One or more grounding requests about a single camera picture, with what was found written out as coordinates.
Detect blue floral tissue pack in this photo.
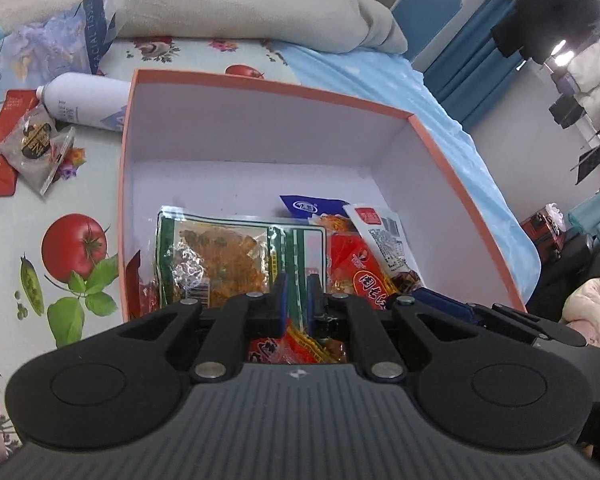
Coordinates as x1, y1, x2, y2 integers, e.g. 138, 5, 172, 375
0, 0, 118, 116

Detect white snack packet red label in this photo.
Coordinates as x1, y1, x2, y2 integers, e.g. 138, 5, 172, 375
342, 203, 425, 293

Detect green striped clear snack packet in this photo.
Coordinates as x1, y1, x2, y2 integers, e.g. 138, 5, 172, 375
154, 205, 328, 321

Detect grey duvet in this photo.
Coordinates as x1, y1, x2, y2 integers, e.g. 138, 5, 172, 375
0, 0, 408, 55

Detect pale pink padded coat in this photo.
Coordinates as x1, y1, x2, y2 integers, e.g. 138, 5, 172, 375
562, 277, 600, 348

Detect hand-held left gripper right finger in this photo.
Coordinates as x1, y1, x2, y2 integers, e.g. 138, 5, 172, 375
306, 274, 481, 383

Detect flat red packet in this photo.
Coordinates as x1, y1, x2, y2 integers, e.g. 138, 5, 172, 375
0, 89, 41, 198

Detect red snack packet white circles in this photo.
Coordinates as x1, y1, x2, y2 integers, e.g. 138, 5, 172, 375
307, 214, 398, 311

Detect blue snack packet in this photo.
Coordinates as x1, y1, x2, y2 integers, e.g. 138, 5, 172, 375
279, 194, 351, 221

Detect hanging clothes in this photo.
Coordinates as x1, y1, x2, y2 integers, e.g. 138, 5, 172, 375
480, 0, 600, 111

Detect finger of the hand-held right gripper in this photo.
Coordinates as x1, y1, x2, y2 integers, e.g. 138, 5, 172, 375
414, 287, 591, 349

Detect clear noodle packet red label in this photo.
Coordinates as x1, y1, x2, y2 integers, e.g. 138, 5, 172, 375
247, 317, 351, 365

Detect floral bed sheet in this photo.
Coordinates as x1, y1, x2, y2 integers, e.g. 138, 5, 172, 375
0, 35, 541, 461

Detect white spray bottle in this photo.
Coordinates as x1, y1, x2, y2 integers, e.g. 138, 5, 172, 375
35, 72, 131, 133

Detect grey clear snack packet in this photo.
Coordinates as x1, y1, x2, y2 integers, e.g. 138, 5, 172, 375
2, 104, 76, 197

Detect red suitcase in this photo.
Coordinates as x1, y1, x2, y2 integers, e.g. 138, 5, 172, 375
520, 202, 566, 256

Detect blue curtain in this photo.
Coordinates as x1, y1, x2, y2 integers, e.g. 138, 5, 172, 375
425, 0, 531, 133

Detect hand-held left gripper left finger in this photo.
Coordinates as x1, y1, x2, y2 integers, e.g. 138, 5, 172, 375
117, 275, 291, 383

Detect blue chair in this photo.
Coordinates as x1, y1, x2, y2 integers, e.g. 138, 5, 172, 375
391, 0, 463, 66

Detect deep orange cardboard box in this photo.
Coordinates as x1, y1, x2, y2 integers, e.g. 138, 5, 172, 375
117, 69, 528, 331

